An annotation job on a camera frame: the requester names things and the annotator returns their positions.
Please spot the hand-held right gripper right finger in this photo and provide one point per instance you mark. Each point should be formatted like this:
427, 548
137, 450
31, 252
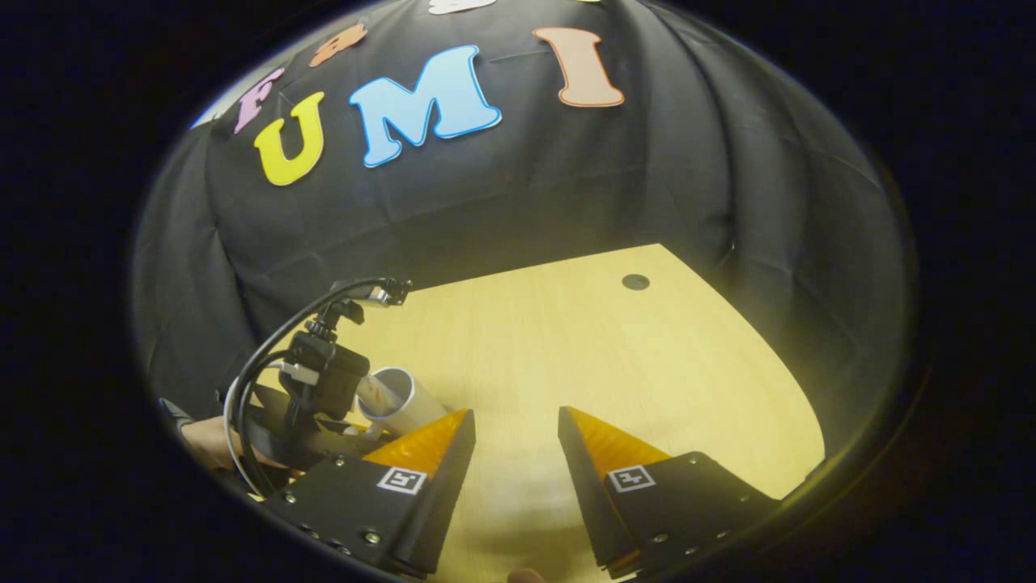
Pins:
583, 502

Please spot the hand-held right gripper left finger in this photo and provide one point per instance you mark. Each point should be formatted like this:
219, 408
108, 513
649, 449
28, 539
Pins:
445, 502

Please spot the light wooden desktop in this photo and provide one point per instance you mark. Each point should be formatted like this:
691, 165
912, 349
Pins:
607, 356

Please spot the black backdrop cloth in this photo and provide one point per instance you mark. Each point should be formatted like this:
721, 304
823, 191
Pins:
647, 162

